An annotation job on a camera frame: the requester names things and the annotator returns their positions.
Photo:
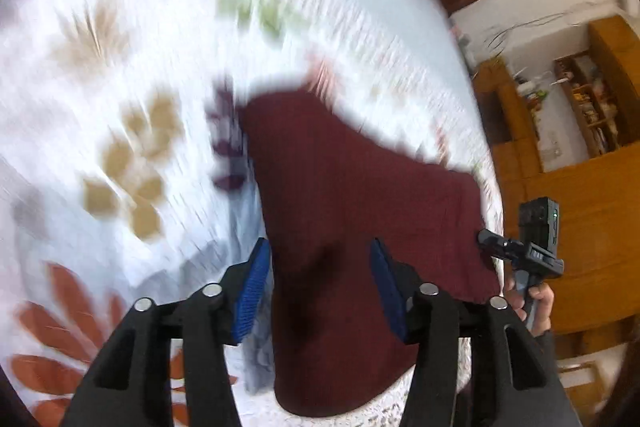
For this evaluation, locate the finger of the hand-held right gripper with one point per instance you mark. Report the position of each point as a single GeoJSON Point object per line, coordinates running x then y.
{"type": "Point", "coordinates": [497, 244]}

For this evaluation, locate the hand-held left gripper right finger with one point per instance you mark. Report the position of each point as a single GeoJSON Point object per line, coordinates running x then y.
{"type": "Point", "coordinates": [387, 289]}

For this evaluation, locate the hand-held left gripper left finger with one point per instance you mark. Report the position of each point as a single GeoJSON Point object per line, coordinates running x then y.
{"type": "Point", "coordinates": [252, 292]}

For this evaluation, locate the maroon pants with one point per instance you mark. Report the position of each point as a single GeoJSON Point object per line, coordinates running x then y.
{"type": "Point", "coordinates": [350, 182]}

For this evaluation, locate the person's right forearm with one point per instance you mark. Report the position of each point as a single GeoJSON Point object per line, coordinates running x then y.
{"type": "Point", "coordinates": [557, 382]}

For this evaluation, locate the person's right hand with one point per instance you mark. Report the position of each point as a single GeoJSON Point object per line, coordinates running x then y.
{"type": "Point", "coordinates": [542, 307]}

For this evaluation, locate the wooden cabinet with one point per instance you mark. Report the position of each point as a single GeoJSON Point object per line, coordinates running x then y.
{"type": "Point", "coordinates": [510, 122]}

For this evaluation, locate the wooden stool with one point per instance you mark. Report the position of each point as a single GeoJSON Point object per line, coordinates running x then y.
{"type": "Point", "coordinates": [582, 382]}

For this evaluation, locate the wooden bookshelf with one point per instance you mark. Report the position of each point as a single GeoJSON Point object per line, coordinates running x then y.
{"type": "Point", "coordinates": [610, 72]}

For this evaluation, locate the floral bedsheet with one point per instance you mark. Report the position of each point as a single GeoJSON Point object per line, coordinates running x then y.
{"type": "Point", "coordinates": [125, 82]}

